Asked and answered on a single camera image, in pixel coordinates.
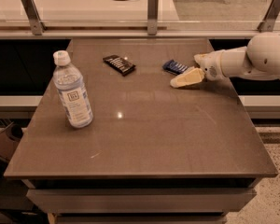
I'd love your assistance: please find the dark chair at left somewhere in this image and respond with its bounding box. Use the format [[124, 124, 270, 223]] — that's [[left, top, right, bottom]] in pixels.
[[0, 123, 23, 177]]

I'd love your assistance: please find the grey table drawer front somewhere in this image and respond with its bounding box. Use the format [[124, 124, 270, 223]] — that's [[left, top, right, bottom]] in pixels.
[[27, 188, 256, 214]]

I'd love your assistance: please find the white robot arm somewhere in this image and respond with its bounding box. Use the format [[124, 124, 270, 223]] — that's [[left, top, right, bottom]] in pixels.
[[170, 32, 280, 88]]

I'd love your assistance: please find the left metal railing bracket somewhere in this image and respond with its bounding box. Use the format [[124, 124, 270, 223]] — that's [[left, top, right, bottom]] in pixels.
[[21, 0, 45, 35]]

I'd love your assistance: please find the metal railing bracket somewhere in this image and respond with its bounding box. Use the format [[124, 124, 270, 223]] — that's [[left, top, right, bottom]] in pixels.
[[147, 0, 159, 35], [21, 0, 45, 35], [258, 0, 280, 33]]

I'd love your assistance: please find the right metal railing bracket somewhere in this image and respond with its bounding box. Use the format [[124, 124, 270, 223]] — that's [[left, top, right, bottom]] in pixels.
[[258, 0, 280, 33]]

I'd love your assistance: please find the black snack bar wrapper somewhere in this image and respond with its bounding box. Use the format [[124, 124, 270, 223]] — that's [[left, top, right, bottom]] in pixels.
[[103, 55, 135, 77]]

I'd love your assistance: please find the clear plastic water bottle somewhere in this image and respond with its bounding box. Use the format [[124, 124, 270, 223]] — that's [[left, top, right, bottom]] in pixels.
[[53, 50, 93, 128]]

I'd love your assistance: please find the middle metal railing bracket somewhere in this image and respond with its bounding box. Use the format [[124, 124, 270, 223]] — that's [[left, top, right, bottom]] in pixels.
[[147, 0, 159, 35]]

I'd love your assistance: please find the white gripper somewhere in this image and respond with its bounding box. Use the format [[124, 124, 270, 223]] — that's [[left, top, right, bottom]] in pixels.
[[170, 50, 224, 88]]

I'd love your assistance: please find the blue rxbar blueberry bar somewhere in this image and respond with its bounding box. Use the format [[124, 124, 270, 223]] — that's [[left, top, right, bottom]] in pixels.
[[162, 60, 189, 75]]

